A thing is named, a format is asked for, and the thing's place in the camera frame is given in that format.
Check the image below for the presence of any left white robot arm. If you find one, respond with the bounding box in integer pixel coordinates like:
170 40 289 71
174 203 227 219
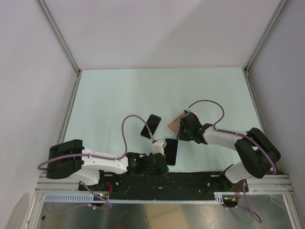
45 139 169 190

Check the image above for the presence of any right aluminium frame post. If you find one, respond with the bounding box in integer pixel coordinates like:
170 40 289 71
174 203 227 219
244 0 291 76

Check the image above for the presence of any white slotted cable duct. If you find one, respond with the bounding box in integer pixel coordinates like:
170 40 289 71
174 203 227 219
44 193 224 204

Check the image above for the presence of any pink phone case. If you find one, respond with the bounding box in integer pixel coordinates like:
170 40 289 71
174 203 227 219
168 109 190 135

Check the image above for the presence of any black white-edged smartphone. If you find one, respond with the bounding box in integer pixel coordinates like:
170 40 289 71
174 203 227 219
140 114 162 139

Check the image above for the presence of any aluminium frame post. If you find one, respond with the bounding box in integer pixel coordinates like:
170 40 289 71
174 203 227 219
36 0 81 76
244 0 291 76

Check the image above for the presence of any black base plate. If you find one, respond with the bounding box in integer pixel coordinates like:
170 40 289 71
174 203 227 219
88 172 248 199

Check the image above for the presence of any light blue phone case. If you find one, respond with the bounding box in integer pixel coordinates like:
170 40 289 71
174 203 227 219
175 139 179 165

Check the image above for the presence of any blue smartphone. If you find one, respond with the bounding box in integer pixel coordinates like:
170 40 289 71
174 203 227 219
164 138 178 166

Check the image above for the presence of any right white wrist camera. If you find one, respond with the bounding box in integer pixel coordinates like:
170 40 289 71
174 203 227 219
186 109 198 115

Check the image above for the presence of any left aluminium frame post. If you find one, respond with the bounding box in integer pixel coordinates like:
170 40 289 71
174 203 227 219
36 0 81 76

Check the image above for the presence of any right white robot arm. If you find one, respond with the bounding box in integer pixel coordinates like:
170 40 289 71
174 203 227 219
177 111 281 191

